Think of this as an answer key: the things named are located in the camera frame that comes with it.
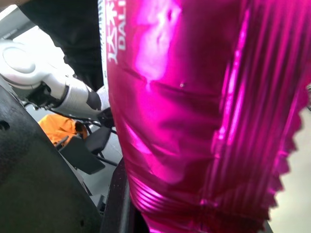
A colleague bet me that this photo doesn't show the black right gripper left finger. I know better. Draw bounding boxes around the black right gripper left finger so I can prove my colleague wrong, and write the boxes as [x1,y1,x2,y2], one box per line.
[0,83,102,233]

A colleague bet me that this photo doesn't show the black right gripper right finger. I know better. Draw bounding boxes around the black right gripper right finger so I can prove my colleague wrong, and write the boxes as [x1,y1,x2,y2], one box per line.
[263,219,276,233]

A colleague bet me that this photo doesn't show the magenta foil snack bag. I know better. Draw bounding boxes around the magenta foil snack bag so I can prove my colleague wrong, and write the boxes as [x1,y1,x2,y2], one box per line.
[97,0,311,233]

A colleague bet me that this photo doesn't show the black speckled conveyor belt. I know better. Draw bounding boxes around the black speckled conveyor belt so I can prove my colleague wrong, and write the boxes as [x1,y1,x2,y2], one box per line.
[100,155,144,233]

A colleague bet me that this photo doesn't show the black chair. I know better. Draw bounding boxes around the black chair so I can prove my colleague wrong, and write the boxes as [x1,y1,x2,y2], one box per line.
[56,120,119,176]

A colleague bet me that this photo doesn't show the orange cloth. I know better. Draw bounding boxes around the orange cloth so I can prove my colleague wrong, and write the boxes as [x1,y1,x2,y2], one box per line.
[38,114,88,148]

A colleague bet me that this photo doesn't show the black clothed bystander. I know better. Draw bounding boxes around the black clothed bystander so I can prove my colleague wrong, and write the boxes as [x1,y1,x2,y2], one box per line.
[18,0,104,92]

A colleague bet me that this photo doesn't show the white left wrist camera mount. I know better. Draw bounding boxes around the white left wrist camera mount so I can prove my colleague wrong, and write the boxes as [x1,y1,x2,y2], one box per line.
[96,84,110,112]

